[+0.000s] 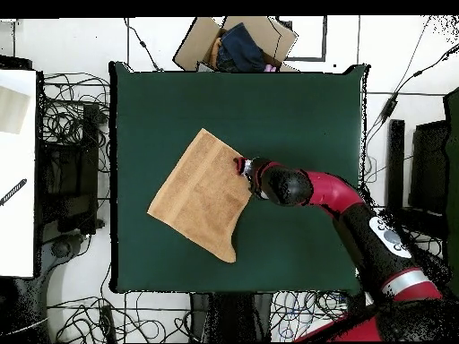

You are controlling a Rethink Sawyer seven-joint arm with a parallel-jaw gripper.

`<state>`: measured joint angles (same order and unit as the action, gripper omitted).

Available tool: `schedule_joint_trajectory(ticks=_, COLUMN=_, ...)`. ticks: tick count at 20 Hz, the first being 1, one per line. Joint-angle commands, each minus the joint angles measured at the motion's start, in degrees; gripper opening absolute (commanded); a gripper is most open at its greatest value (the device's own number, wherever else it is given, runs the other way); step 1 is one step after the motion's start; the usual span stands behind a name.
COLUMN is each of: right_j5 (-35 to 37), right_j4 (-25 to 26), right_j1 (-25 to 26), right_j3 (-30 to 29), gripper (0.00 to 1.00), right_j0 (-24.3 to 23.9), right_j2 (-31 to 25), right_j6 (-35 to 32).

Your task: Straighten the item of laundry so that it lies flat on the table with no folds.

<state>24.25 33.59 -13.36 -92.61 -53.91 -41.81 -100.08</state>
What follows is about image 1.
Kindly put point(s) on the black metal frame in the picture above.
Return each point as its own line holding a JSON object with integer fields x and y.
{"x": 428, "y": 165}

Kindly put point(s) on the dark green fabric sheet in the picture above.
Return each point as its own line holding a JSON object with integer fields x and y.
{"x": 453, "y": 179}

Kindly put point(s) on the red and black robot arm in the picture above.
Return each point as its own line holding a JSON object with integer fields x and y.
{"x": 330, "y": 193}

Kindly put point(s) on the beige cardboard piece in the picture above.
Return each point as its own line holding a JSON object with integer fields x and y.
{"x": 12, "y": 111}

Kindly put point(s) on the orange cloth item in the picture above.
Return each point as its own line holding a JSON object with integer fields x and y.
{"x": 215, "y": 52}

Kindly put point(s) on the white desk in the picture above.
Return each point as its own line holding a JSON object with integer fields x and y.
{"x": 18, "y": 233}

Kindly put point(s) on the pink cloth item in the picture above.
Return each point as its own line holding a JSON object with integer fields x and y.
{"x": 270, "y": 68}

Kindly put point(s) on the brown cardboard box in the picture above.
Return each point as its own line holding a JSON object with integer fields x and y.
{"x": 193, "y": 46}

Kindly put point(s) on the tan terry towel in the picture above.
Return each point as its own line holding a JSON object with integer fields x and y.
{"x": 200, "y": 200}

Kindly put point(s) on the dark blue jeans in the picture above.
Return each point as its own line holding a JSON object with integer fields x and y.
{"x": 240, "y": 50}

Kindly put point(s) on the black metal stand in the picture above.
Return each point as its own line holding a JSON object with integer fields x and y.
{"x": 89, "y": 143}

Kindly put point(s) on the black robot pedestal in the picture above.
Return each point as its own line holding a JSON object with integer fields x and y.
{"x": 229, "y": 315}

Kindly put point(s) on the dark green table cloth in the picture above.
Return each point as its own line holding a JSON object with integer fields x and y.
{"x": 304, "y": 107}

